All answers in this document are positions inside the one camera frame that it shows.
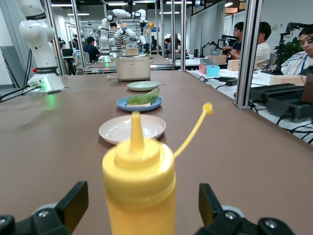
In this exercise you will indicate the thin aluminium frame post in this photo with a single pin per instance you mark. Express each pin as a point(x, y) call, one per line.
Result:
point(183, 36)
point(78, 36)

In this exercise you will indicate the person in pale striped shirt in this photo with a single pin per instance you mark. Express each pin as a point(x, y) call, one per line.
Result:
point(308, 44)

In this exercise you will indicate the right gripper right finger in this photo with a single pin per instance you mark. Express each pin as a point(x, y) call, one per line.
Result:
point(207, 205)

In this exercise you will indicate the black power supply box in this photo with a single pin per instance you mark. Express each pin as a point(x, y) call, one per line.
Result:
point(300, 110)
point(274, 90)

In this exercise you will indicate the beige round plate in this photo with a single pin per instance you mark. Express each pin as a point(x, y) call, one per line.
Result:
point(151, 128)

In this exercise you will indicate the beige chrome toaster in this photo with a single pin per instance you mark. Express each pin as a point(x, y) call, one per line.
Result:
point(133, 69)

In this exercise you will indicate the green potted plant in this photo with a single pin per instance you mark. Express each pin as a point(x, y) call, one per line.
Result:
point(292, 49)

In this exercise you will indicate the thick aluminium frame post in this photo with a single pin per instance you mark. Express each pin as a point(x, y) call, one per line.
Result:
point(247, 61)

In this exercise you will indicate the person in white shirt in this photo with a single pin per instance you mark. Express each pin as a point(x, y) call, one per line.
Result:
point(262, 54)

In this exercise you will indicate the toasted bread slice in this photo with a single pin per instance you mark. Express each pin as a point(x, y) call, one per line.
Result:
point(139, 104)
point(132, 52)

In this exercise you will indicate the green lettuce leaf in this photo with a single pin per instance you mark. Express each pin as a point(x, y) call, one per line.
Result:
point(143, 98)

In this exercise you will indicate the yellow squeeze bottle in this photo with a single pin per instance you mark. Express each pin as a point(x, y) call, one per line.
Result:
point(139, 191)

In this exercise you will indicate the wooden block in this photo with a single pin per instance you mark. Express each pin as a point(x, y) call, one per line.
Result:
point(232, 64)
point(286, 80)

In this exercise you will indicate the background brown table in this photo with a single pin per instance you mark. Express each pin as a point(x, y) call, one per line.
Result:
point(161, 64)

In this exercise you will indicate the light blue box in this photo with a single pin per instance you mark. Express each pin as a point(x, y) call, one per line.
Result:
point(212, 71)

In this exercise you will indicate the brown box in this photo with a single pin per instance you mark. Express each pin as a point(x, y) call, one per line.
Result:
point(308, 88)

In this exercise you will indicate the person black white stripes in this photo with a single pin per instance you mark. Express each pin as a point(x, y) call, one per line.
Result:
point(113, 33)

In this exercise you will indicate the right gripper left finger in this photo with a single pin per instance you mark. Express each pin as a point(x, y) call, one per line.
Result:
point(73, 203)

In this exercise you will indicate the pale green round plate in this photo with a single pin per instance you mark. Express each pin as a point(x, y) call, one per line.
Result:
point(143, 86)

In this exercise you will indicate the white curtain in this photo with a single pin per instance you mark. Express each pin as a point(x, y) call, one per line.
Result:
point(207, 31)

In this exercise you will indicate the black power adapter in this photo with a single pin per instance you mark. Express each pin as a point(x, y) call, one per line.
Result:
point(228, 80)

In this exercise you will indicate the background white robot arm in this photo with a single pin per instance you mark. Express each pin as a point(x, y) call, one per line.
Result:
point(121, 34)
point(105, 36)

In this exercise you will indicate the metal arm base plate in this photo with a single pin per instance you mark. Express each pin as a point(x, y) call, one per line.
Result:
point(58, 91)

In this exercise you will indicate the pink box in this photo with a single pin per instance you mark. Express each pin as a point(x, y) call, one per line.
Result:
point(202, 69)

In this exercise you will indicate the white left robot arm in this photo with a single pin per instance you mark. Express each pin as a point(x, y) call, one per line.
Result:
point(41, 61)

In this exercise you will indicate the person with glasses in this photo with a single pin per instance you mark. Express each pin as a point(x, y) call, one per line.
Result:
point(237, 30)

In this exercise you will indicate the seated person dark shirt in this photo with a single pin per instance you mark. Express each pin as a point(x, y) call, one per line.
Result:
point(90, 51)

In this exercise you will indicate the blue round plate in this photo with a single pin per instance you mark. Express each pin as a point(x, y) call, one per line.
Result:
point(139, 108)

